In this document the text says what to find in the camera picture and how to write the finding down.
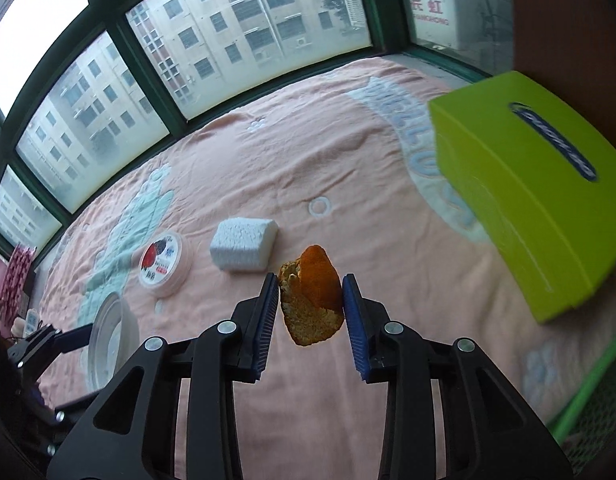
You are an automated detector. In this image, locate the dark green window frame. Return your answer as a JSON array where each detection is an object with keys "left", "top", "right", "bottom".
[{"left": 0, "top": 0, "right": 519, "bottom": 257}]

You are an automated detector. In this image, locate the pink printed blanket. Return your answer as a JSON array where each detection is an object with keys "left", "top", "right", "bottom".
[{"left": 35, "top": 55, "right": 616, "bottom": 480}]

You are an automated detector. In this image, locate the round white lidded cup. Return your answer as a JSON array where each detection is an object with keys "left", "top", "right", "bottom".
[{"left": 138, "top": 230, "right": 191, "bottom": 296}]

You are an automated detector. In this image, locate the pink patterned object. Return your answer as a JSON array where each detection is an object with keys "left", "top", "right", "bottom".
[{"left": 0, "top": 242, "right": 36, "bottom": 322}]

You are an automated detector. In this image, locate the orange peel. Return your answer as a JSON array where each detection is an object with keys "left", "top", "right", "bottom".
[{"left": 278, "top": 245, "right": 345, "bottom": 346}]

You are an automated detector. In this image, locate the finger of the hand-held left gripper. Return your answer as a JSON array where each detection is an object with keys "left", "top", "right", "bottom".
[
  {"left": 10, "top": 326, "right": 95, "bottom": 386},
  {"left": 38, "top": 390, "right": 106, "bottom": 456}
]

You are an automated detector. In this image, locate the brown wooden cabinet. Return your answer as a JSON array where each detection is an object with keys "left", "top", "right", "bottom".
[{"left": 508, "top": 0, "right": 616, "bottom": 111}]

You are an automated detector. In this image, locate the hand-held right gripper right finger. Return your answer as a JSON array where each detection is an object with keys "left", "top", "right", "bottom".
[{"left": 341, "top": 274, "right": 573, "bottom": 480}]

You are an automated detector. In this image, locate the white foam block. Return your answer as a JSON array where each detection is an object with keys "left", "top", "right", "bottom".
[{"left": 209, "top": 217, "right": 280, "bottom": 274}]

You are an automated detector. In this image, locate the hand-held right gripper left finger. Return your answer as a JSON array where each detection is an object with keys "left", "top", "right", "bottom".
[{"left": 47, "top": 275, "right": 280, "bottom": 480}]

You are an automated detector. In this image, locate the white remote control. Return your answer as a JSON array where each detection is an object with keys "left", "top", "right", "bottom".
[{"left": 15, "top": 310, "right": 42, "bottom": 337}]

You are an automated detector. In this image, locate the clear plastic cup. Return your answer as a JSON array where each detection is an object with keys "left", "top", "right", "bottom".
[{"left": 87, "top": 292, "right": 140, "bottom": 393}]

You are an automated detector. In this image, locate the green mesh plastic basket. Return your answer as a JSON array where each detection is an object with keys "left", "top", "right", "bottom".
[{"left": 548, "top": 330, "right": 616, "bottom": 461}]

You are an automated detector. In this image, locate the lime green cardboard box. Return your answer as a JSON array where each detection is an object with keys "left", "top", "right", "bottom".
[{"left": 428, "top": 71, "right": 616, "bottom": 324}]

